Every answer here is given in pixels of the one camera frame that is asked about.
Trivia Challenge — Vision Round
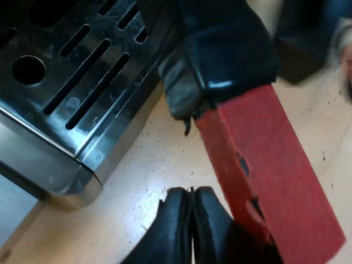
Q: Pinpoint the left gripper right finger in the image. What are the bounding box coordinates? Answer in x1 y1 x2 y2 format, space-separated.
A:
192 186 284 264

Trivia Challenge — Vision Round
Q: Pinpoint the filter holder with red-ended handle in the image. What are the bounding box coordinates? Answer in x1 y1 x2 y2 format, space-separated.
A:
158 0 347 264

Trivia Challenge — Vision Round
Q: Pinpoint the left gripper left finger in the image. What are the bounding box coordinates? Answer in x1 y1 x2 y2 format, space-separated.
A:
120 186 195 264

